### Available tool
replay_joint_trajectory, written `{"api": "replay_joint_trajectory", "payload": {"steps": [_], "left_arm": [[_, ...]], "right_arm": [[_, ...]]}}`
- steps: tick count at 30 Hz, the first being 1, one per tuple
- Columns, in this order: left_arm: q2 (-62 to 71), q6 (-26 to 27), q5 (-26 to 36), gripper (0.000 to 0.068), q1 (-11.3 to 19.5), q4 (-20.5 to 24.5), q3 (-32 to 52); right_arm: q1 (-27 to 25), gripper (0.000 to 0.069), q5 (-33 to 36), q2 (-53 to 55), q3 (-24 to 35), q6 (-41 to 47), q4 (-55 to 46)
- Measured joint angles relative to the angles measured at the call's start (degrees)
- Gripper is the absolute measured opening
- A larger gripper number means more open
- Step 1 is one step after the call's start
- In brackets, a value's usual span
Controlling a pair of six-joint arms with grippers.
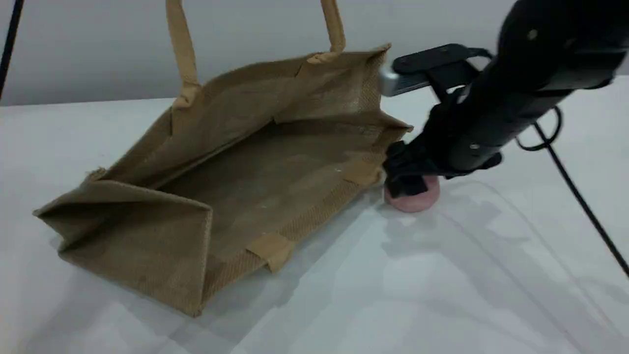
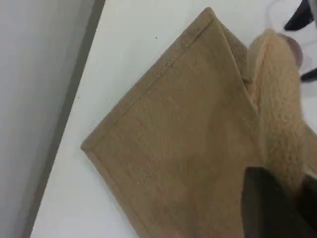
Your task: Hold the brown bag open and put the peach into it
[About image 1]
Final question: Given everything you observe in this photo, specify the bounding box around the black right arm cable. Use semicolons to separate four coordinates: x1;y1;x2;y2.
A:
515;106;629;277

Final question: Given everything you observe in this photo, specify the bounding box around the brown jute tote bag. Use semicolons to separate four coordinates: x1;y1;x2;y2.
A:
32;0;414;318

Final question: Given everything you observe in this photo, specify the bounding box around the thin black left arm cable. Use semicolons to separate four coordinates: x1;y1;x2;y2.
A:
0;0;25;100

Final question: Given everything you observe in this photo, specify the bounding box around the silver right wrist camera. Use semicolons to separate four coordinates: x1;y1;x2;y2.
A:
379;43;492;99

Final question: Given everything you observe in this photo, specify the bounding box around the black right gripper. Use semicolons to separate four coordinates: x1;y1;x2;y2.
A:
383;98;503;199

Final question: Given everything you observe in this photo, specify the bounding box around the pink peach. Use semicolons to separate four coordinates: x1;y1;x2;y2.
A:
384;175;441;213

